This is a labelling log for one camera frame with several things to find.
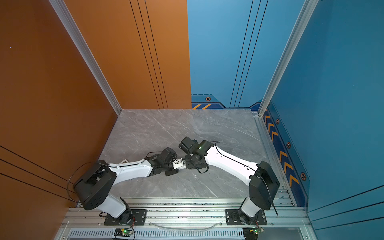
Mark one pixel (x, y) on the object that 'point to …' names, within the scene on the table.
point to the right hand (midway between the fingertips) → (189, 166)
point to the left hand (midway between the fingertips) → (176, 162)
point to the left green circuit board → (121, 232)
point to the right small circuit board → (256, 231)
